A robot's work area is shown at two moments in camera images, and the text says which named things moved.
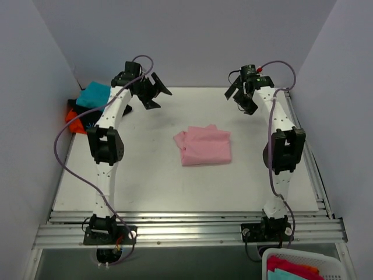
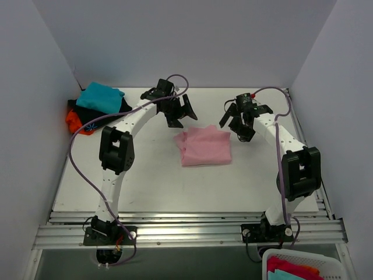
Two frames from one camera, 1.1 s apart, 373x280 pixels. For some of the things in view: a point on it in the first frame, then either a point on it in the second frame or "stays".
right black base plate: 267,232 stays
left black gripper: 149,91 → 177,111
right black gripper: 240,95 → 237,123
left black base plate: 110,235 stays
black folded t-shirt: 88,120 stays
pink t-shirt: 204,146 stays
